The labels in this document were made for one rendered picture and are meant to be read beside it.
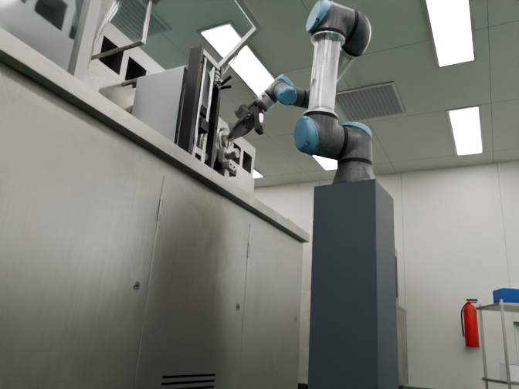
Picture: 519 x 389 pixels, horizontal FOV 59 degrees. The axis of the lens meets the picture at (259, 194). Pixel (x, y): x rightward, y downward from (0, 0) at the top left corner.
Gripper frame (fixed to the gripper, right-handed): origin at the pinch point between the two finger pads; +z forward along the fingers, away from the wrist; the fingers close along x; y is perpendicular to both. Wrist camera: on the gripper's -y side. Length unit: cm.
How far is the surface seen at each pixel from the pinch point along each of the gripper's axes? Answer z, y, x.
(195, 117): 0.4, -12.0, 37.0
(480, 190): -146, 31, -453
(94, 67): 19, 35, 48
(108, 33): 7, 50, 44
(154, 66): 6, 52, 15
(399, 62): -129, 92, -195
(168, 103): 6.0, 7.0, 33.5
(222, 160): 8.4, -8.4, 4.3
